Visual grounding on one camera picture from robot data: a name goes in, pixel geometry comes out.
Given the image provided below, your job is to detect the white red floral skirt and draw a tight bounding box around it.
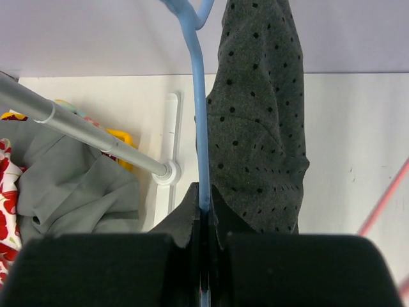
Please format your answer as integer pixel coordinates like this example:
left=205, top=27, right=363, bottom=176
left=1, top=139, right=25, bottom=288

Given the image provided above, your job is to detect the pastel floral skirt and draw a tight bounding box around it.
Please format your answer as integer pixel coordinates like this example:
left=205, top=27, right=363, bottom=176
left=54, top=99, right=104, bottom=129

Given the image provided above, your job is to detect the blue hanger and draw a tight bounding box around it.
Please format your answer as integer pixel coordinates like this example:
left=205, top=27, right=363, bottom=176
left=163, top=1, right=213, bottom=306

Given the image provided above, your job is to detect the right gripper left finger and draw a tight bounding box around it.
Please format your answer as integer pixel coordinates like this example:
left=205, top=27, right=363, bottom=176
left=1, top=183, right=200, bottom=306

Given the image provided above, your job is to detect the red white polka-dot skirt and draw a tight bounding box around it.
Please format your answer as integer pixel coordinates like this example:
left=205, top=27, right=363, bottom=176
left=1, top=113, right=28, bottom=122

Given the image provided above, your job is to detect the plain grey skirt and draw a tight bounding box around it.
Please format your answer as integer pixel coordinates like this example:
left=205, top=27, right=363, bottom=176
left=1, top=120, right=139, bottom=243

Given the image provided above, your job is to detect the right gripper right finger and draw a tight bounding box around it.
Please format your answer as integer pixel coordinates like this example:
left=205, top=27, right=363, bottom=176
left=209, top=187, right=402, bottom=306

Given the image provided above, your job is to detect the dark grey dotted skirt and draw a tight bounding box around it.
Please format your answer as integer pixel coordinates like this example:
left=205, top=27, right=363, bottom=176
left=207, top=1, right=309, bottom=233

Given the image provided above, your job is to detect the silver white clothes rack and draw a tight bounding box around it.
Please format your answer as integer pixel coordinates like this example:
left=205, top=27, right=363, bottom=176
left=1, top=74, right=181, bottom=231

